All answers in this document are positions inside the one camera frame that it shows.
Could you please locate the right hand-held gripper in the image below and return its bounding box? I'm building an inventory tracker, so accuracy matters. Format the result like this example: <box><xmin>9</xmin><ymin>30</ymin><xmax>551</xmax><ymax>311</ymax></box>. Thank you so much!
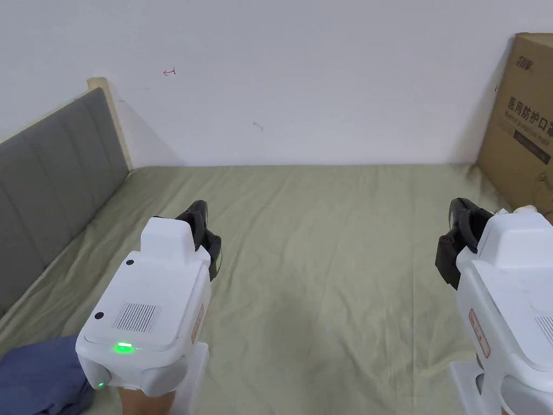
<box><xmin>434</xmin><ymin>197</ymin><xmax>553</xmax><ymax>415</ymax></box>

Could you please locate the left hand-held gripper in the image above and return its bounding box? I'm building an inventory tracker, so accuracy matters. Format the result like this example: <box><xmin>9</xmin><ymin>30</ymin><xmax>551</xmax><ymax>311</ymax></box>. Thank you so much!
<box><xmin>75</xmin><ymin>199</ymin><xmax>224</xmax><ymax>415</ymax></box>

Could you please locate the person's left hand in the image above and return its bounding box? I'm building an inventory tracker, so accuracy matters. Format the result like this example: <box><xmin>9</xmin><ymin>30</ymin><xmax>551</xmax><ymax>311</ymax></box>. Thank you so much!
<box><xmin>120</xmin><ymin>387</ymin><xmax>178</xmax><ymax>415</ymax></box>

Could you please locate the brown cardboard carton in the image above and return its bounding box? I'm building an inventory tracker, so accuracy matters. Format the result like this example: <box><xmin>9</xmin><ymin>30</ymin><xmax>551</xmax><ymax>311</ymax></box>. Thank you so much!
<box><xmin>476</xmin><ymin>32</ymin><xmax>553</xmax><ymax>213</ymax></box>

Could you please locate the bed with pale green sheet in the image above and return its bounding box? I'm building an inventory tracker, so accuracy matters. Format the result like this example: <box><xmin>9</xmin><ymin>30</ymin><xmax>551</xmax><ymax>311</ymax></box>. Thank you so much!
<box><xmin>0</xmin><ymin>163</ymin><xmax>553</xmax><ymax>415</ymax></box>

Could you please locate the grey padded headboard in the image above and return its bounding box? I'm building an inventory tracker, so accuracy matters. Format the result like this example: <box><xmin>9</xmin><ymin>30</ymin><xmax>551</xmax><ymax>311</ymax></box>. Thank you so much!
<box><xmin>0</xmin><ymin>77</ymin><xmax>133</xmax><ymax>322</ymax></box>

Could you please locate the dark blue garment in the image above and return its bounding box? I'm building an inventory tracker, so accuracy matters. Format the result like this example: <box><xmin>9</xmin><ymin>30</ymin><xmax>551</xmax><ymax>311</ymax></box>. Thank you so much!
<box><xmin>0</xmin><ymin>336</ymin><xmax>97</xmax><ymax>415</ymax></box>

